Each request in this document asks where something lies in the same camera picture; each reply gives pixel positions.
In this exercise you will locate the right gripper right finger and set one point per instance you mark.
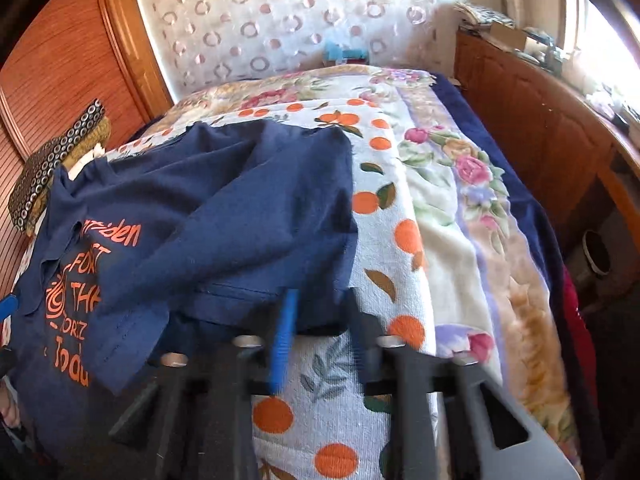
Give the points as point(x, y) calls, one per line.
point(364, 329)

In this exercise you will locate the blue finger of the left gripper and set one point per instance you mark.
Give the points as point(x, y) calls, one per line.
point(8, 305)

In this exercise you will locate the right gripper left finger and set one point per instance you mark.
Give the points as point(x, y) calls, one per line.
point(280, 336)

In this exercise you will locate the navy printed t-shirt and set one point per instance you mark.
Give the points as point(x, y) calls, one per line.
point(181, 245)

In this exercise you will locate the orange print white sheet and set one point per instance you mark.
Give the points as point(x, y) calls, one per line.
point(211, 415)

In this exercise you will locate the floral quilt blanket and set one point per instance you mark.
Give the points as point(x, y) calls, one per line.
point(441, 258)

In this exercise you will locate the red cloth beside bed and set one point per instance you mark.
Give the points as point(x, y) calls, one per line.
point(580, 337)

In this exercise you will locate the navy blue bed blanket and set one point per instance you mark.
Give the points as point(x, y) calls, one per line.
point(532, 221)

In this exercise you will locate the wooden side cabinet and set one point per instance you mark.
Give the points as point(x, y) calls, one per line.
point(578, 165)

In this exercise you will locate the wooden louvered wardrobe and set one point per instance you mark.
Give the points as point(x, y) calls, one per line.
point(59, 55)

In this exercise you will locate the blue box by headboard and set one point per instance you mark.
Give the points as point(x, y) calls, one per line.
point(334, 55)

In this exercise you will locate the cardboard box on cabinet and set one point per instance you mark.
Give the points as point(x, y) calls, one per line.
point(506, 38)

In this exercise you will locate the circle pattern lace curtain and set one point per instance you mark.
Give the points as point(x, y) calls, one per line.
point(201, 43)

